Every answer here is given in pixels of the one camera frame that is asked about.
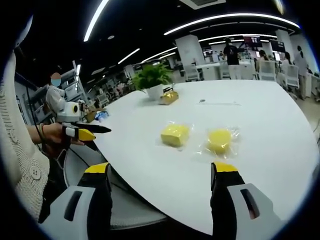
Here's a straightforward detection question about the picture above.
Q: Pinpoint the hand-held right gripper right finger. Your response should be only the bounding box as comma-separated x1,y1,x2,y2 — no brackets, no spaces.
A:
209,161,290,240

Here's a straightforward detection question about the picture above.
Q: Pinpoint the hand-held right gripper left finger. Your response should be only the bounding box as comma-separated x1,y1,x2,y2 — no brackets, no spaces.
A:
39,162,113,240

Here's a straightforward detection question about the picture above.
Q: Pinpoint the round yellow cake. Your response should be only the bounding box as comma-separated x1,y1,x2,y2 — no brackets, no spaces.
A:
196,126,242,161

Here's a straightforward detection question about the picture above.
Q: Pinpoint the square yellow cake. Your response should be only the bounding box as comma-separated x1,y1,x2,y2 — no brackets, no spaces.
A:
156,121,195,152

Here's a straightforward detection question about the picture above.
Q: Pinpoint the person's left hand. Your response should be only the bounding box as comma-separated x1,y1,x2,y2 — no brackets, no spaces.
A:
41,123,86,149

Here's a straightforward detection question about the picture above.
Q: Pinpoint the cardboard box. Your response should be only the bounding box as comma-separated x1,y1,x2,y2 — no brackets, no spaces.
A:
84,109,99,123

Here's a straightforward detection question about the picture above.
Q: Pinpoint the blue packet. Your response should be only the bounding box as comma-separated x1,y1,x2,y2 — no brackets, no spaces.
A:
95,110,110,123

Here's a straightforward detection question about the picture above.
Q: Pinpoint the cream knitted sweater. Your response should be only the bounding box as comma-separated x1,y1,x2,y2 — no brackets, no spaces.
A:
0,47,52,222

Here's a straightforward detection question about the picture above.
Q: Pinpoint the green potted plant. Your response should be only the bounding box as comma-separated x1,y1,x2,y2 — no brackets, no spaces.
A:
130,63,175,101

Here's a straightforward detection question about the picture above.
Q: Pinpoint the long ceiling light strip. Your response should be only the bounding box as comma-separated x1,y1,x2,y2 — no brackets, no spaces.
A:
117,47,141,65
163,12,301,36
83,0,110,43

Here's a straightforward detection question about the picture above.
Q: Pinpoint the small gold box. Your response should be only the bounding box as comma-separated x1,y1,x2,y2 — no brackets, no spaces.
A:
159,87,181,106

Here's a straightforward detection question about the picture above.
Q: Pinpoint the white mesh office chair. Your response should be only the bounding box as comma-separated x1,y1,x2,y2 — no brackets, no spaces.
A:
185,63,201,82
283,64,300,89
257,60,277,82

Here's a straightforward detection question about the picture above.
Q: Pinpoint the ceiling air vent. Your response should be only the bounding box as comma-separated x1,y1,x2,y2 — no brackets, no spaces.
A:
178,0,227,10

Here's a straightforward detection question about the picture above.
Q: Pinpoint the wrist bracelet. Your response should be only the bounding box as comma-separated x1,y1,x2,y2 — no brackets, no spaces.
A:
38,123,47,144

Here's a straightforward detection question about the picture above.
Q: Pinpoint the wall screen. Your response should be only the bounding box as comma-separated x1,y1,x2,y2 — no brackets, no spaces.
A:
243,35,263,49
270,39,286,53

